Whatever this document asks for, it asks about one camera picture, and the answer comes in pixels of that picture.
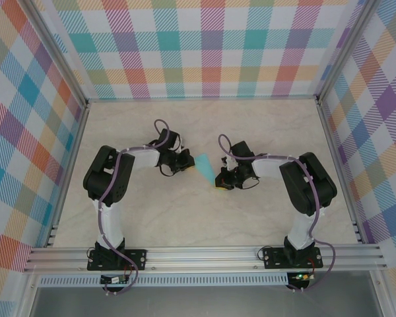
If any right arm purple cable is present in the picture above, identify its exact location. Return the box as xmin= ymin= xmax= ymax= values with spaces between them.
xmin=217 ymin=133 xmax=337 ymax=293

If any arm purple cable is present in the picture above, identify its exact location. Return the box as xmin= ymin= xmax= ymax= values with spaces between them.
xmin=98 ymin=119 xmax=172 ymax=296
xmin=217 ymin=133 xmax=337 ymax=293

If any aluminium corner post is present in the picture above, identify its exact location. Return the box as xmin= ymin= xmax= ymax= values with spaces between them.
xmin=22 ymin=0 xmax=89 ymax=108
xmin=315 ymin=0 xmax=381 ymax=104

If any light blue cloth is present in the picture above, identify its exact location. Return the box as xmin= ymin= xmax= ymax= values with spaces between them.
xmin=194 ymin=153 xmax=217 ymax=186

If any slotted grey cable duct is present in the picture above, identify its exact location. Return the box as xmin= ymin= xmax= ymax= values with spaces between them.
xmin=38 ymin=272 xmax=290 ymax=287

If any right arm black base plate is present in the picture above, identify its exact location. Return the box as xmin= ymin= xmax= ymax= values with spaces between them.
xmin=262 ymin=246 xmax=324 ymax=270

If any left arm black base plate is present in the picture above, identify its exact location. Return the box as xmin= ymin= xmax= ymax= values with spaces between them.
xmin=86 ymin=248 xmax=149 ymax=271

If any gripper thin black wire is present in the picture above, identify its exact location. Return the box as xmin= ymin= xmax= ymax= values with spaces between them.
xmin=240 ymin=176 xmax=260 ymax=192
xmin=160 ymin=163 xmax=179 ymax=178

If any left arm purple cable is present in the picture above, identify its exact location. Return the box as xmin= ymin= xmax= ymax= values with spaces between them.
xmin=98 ymin=119 xmax=172 ymax=296

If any wide aluminium mounting rail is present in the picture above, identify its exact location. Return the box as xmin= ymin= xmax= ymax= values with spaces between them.
xmin=22 ymin=243 xmax=389 ymax=273

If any green circuit board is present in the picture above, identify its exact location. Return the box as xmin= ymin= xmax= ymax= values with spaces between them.
xmin=100 ymin=275 xmax=130 ymax=285

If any aluminium side rail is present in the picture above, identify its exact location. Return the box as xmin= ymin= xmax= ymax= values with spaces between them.
xmin=45 ymin=101 xmax=90 ymax=248
xmin=315 ymin=98 xmax=368 ymax=245

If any left gripper thin black wire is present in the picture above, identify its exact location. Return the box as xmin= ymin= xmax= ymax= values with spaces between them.
xmin=160 ymin=163 xmax=179 ymax=178

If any right gripper thin black wire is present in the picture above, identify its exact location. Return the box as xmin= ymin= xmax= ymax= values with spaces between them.
xmin=240 ymin=176 xmax=260 ymax=192

